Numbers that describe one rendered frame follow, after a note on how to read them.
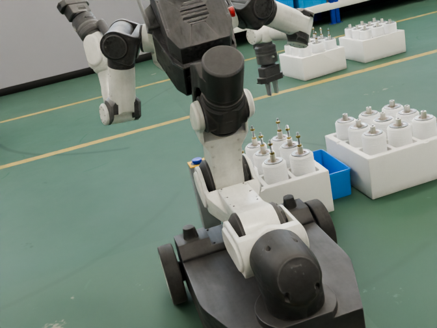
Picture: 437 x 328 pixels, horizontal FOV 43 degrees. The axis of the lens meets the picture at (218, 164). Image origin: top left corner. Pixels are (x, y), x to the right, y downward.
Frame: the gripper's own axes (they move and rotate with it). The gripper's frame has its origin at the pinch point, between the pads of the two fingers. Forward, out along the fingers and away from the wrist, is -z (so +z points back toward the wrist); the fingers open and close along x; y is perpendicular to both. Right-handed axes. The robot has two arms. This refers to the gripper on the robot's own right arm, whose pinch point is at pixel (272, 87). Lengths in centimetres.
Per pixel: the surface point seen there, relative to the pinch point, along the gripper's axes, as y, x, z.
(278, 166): 23.2, 20.1, -24.1
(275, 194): 24.4, 24.8, -33.7
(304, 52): -149, -143, -26
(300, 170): 25.0, 11.5, -28.4
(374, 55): -131, -202, -44
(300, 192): 27.8, 15.1, -35.9
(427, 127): 44, -42, -26
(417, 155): 45, -34, -35
